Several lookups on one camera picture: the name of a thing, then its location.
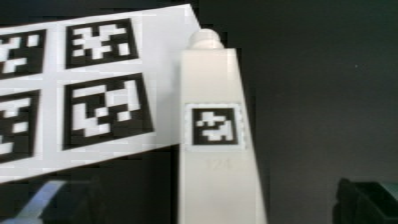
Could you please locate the white marker base plate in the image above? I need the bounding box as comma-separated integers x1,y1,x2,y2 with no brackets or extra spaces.
0,5,199,183

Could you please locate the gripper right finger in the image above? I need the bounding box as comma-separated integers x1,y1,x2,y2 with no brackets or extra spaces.
334,179,398,224

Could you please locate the white desk leg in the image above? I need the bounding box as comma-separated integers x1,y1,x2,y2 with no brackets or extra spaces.
177,29,266,224

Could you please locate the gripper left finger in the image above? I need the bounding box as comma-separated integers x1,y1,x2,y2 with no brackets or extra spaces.
5,180,65,224

